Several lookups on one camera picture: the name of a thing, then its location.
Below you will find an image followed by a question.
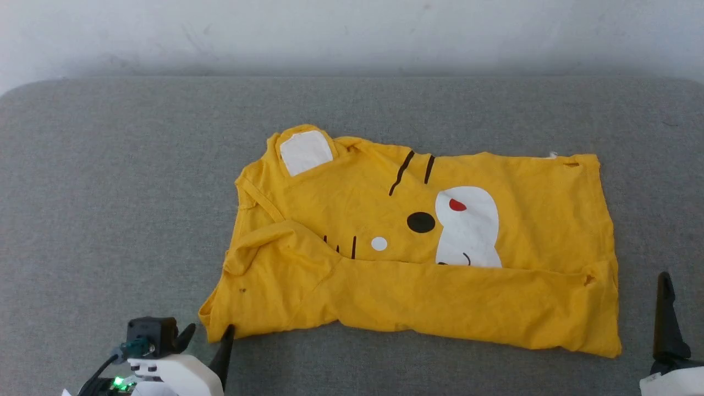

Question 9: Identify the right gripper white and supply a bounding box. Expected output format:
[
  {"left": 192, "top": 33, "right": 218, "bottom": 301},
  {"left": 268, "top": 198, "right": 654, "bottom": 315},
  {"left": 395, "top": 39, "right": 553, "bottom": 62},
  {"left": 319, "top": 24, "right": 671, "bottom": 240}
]
[{"left": 639, "top": 272, "right": 704, "bottom": 396}]

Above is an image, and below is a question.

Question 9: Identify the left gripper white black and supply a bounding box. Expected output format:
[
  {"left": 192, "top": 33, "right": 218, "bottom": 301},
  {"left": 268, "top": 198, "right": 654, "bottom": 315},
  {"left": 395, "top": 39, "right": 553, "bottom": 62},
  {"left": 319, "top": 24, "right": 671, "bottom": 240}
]
[{"left": 128, "top": 323, "right": 236, "bottom": 396}]

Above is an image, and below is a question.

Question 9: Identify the yellow cartoon print shirt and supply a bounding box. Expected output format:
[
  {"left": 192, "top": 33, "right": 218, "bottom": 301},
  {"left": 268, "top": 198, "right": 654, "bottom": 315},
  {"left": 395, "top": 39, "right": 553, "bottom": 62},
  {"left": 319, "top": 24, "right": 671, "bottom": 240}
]
[{"left": 198, "top": 124, "right": 623, "bottom": 359}]

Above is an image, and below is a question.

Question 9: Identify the grey fabric sofa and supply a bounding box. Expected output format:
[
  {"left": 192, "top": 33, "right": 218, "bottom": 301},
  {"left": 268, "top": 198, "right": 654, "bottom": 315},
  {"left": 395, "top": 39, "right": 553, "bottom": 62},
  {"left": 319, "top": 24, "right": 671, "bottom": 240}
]
[{"left": 0, "top": 76, "right": 704, "bottom": 396}]

